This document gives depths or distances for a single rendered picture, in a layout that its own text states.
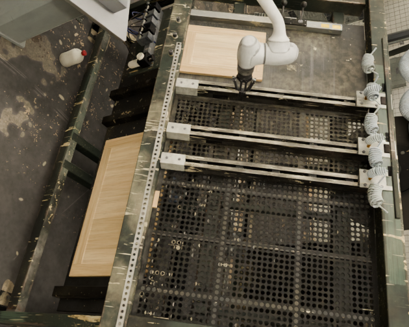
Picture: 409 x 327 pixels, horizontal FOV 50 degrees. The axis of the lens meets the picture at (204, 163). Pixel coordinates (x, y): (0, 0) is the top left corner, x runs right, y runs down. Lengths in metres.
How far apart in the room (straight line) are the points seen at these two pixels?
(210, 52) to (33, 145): 1.23
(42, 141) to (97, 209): 0.58
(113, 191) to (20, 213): 0.55
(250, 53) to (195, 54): 0.65
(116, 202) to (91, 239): 0.25
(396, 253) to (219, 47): 1.52
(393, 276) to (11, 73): 2.35
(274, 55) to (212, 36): 0.73
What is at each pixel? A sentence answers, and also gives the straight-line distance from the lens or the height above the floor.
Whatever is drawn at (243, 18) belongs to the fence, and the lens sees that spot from 2.89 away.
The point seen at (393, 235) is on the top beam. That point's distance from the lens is 2.22.
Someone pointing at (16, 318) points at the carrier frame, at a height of 0.21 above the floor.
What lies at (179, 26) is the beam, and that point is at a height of 0.86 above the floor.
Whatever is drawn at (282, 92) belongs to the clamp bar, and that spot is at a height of 1.43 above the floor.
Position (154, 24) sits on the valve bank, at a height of 0.76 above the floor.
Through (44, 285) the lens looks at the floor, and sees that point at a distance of 2.87.
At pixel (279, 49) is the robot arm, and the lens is 2.15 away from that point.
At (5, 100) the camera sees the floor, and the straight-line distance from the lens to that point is 2.83.
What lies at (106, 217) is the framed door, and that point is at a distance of 2.60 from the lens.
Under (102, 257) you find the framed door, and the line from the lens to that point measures 2.51.
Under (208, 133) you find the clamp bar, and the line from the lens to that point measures 2.30.
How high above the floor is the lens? 2.23
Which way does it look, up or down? 30 degrees down
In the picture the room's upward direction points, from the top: 81 degrees clockwise
